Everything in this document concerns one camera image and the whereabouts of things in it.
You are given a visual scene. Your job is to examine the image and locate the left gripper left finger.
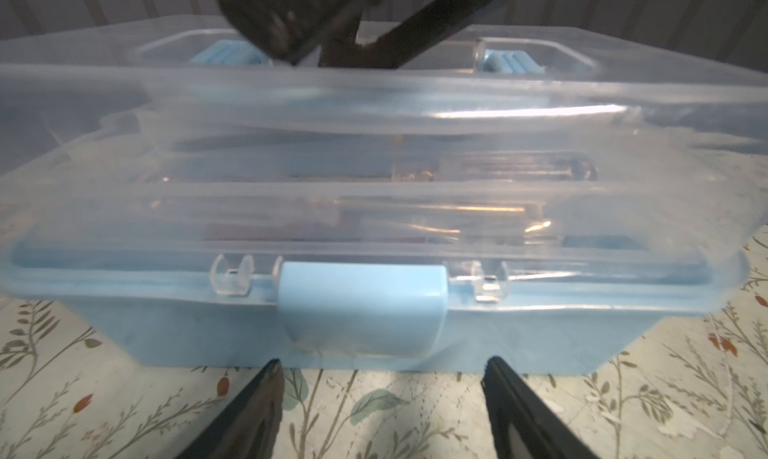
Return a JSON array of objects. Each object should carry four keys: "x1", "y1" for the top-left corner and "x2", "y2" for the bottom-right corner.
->
[{"x1": 177, "y1": 359, "x2": 285, "y2": 459}]

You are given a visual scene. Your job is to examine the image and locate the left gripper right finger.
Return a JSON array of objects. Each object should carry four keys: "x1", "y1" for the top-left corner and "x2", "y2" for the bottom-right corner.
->
[{"x1": 481, "y1": 356, "x2": 596, "y2": 459}]

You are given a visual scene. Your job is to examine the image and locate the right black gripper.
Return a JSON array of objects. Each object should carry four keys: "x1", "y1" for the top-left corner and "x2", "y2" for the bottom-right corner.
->
[{"x1": 217, "y1": 0, "x2": 500, "y2": 69}]

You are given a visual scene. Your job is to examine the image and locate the light blue plastic toolbox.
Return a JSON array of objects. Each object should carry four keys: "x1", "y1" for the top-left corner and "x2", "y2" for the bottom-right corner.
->
[{"x1": 1, "y1": 15, "x2": 767, "y2": 375}]

